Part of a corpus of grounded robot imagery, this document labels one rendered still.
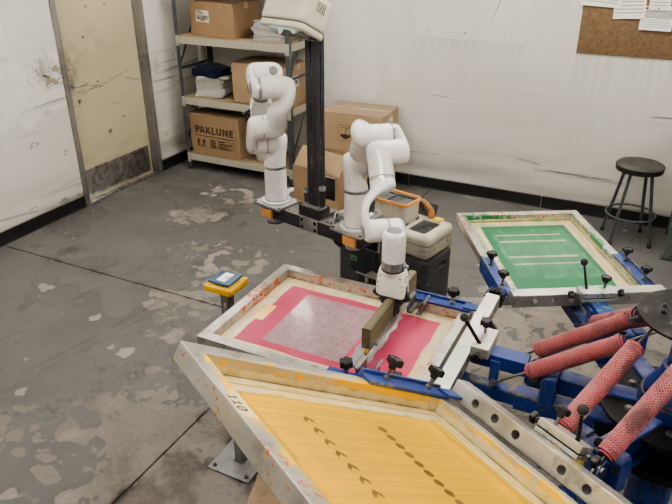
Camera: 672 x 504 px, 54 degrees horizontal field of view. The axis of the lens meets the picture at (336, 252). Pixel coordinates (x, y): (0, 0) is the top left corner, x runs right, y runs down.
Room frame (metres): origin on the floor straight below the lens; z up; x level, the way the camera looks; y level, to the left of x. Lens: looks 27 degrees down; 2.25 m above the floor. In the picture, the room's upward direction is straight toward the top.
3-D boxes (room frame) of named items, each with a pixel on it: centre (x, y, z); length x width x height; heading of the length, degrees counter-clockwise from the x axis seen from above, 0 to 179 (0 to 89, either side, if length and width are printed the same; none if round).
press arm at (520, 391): (1.76, -0.40, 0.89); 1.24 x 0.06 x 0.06; 64
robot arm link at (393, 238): (1.91, -0.19, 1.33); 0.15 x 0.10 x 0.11; 10
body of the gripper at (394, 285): (1.87, -0.18, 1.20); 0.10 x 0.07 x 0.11; 64
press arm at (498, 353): (1.71, -0.52, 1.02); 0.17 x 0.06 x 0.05; 64
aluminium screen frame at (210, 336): (1.96, -0.01, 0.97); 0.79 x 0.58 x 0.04; 64
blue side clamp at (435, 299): (2.10, -0.35, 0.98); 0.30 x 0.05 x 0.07; 64
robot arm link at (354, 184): (2.44, -0.09, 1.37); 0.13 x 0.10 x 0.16; 100
